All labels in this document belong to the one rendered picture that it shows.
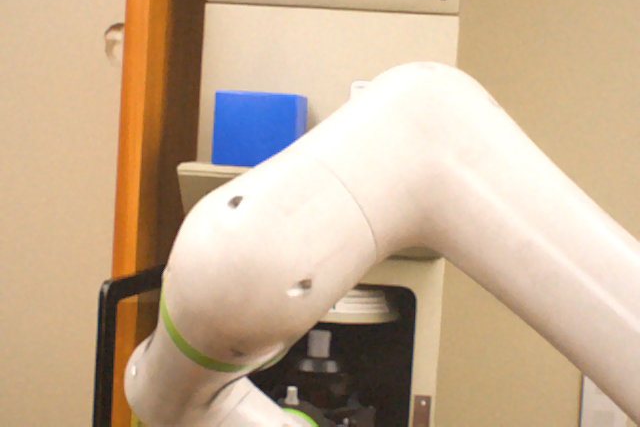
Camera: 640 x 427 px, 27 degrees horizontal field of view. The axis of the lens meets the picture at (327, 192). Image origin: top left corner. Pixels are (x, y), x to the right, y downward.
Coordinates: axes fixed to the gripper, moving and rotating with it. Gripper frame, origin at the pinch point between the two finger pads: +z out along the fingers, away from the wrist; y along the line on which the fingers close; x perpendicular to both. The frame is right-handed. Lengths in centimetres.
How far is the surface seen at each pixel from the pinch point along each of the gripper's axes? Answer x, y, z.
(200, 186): -26.8, 14.4, -9.5
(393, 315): -10.9, -8.7, 7.3
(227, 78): -40.1, 13.9, 0.4
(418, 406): -0.6, -13.1, 0.7
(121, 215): -22.5, 24.1, -8.7
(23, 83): -38, 55, 43
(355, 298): -13.2, -3.9, 3.7
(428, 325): -11.0, -13.5, 0.8
